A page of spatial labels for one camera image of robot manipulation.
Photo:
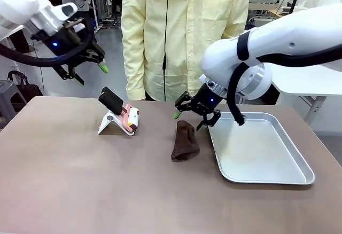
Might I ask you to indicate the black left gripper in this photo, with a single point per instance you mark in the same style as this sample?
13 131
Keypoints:
60 47

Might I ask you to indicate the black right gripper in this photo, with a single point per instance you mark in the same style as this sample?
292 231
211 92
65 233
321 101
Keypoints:
208 101

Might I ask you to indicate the brown cloth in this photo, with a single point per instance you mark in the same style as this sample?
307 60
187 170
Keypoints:
184 143

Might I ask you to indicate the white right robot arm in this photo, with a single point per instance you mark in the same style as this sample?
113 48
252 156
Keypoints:
294 31

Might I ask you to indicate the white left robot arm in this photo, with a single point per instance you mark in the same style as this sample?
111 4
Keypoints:
21 4

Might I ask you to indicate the black bag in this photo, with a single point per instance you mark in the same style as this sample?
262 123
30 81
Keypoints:
26 88

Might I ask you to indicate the white roller stand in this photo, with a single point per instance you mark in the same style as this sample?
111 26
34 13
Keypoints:
112 123

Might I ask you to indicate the black chair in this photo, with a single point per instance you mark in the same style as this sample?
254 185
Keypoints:
116 3

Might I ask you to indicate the person in yellow shirt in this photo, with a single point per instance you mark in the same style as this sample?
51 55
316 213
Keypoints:
149 31

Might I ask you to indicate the grey stool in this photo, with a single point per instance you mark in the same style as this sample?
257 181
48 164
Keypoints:
9 97

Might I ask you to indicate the silver metal tray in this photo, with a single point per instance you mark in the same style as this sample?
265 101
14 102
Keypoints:
267 159

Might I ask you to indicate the white side table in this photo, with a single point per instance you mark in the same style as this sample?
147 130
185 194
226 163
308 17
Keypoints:
307 81

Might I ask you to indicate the white lab bench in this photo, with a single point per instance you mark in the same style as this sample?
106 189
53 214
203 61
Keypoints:
263 0

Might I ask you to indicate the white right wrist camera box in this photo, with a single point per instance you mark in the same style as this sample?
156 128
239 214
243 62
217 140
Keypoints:
203 79

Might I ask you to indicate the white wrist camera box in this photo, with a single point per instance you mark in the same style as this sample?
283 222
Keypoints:
203 79
66 9

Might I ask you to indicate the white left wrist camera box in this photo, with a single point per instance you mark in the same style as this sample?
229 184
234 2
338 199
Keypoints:
66 9

